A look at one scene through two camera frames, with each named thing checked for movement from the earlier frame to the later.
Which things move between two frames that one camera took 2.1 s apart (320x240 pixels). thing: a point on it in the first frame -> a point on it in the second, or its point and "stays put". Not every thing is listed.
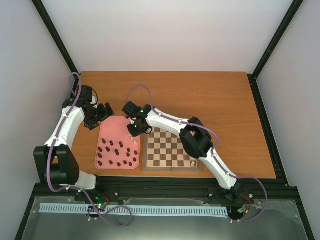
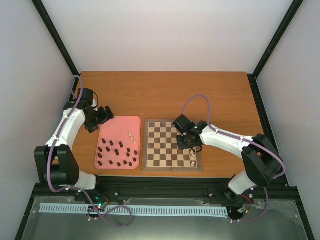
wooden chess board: [163, 150] stays put
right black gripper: [134, 133] -> [182, 146]
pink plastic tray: [117, 148] stays put
